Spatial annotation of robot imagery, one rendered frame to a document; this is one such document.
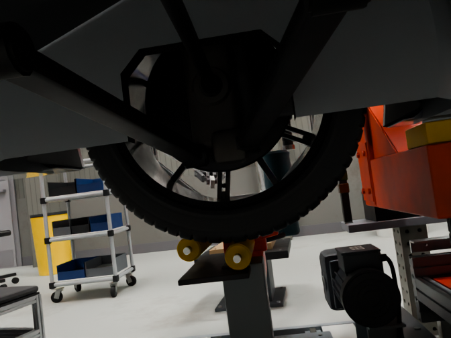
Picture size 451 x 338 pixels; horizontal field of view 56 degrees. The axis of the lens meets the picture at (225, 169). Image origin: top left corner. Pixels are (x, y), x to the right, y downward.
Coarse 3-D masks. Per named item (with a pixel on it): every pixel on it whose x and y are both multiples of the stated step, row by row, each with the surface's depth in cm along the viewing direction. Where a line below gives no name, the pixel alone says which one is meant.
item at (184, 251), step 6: (186, 240) 101; (192, 240) 101; (180, 246) 101; (186, 246) 101; (192, 246) 101; (198, 246) 101; (204, 246) 107; (180, 252) 101; (186, 252) 99; (192, 252) 101; (198, 252) 101; (186, 258) 101; (192, 258) 101
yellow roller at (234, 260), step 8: (248, 240) 105; (232, 248) 93; (240, 248) 93; (248, 248) 94; (232, 256) 93; (240, 256) 91; (248, 256) 93; (232, 264) 93; (240, 264) 93; (248, 264) 93
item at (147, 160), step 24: (144, 72) 114; (144, 96) 120; (120, 144) 97; (144, 144) 115; (312, 144) 93; (144, 168) 99; (264, 168) 113; (168, 192) 96; (192, 192) 113; (264, 192) 94
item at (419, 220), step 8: (344, 224) 170; (352, 224) 164; (360, 224) 162; (368, 224) 162; (376, 224) 162; (384, 224) 161; (392, 224) 161; (400, 224) 161; (408, 224) 160; (416, 224) 160; (424, 224) 160; (352, 232) 162
